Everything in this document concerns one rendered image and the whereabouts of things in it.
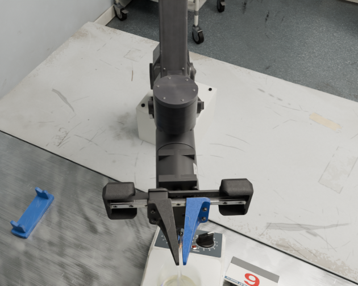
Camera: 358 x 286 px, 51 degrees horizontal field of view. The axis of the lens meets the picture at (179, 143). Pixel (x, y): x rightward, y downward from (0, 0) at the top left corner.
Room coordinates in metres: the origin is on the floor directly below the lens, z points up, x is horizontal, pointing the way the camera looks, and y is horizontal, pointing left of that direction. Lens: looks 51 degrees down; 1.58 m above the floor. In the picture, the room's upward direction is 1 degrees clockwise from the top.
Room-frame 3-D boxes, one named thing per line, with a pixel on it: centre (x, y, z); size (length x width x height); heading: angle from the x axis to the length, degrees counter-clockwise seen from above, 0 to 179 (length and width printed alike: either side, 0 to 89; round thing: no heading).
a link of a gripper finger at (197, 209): (0.20, -0.02, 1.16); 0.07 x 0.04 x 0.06; 3
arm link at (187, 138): (0.35, 0.01, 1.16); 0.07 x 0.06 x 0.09; 3
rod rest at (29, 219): (0.36, 0.29, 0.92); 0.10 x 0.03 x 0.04; 160
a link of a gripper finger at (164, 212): (0.20, 0.02, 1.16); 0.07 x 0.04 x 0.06; 3
